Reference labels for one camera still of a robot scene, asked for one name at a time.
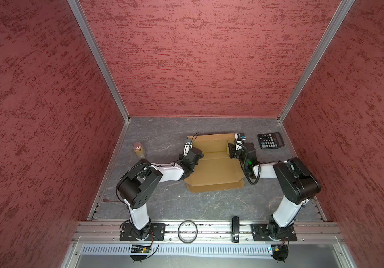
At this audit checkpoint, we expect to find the brown cardboard box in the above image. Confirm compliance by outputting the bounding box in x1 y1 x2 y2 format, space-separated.
184 134 245 193

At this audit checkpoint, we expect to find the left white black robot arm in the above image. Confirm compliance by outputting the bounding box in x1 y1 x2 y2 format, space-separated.
116 147 204 240

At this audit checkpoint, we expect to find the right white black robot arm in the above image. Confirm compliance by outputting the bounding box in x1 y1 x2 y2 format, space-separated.
228 140 321 241

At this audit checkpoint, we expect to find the black desk calculator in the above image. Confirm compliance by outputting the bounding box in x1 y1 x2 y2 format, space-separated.
257 132 285 150

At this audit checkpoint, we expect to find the spice jar pink lid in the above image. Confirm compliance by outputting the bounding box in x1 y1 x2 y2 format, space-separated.
133 142 146 159

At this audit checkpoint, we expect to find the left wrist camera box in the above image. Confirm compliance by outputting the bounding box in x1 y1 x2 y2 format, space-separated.
183 138 193 157

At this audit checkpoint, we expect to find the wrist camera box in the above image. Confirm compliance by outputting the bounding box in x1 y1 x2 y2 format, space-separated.
183 138 193 157
235 133 246 141

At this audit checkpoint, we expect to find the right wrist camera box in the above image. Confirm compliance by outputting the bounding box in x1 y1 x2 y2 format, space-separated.
235 133 246 141

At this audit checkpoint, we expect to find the black cable ring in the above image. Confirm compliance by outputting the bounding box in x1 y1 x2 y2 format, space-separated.
177 219 199 244

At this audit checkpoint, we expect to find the black handle bar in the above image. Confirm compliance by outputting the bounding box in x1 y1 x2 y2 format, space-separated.
231 216 240 243

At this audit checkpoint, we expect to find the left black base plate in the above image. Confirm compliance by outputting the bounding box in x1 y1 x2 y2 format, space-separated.
119 221 166 241

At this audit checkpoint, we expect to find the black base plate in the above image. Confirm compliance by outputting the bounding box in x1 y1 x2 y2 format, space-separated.
119 221 166 241
251 223 298 242

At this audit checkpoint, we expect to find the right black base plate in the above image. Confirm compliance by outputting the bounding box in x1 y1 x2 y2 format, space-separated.
251 223 298 242

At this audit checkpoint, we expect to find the left circuit board with wires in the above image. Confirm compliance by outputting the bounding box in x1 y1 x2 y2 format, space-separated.
129 244 153 262

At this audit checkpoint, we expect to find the circuit board with wires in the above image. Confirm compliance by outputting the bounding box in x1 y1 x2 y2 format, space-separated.
129 244 153 262
271 244 289 262

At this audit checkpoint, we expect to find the right circuit board with wires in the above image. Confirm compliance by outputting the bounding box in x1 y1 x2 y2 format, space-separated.
271 244 289 262

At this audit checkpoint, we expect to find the aluminium front rail frame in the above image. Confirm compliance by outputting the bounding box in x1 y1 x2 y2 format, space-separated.
62 220 356 268

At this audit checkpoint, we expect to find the right aluminium corner post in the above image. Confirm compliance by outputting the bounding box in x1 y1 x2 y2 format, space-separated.
278 0 356 123

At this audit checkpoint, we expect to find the aluminium corner post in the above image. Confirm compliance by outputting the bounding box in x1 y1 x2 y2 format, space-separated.
67 0 131 123
278 0 356 123

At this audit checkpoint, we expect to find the left aluminium corner post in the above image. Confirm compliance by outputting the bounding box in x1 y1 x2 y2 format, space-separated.
67 0 131 123

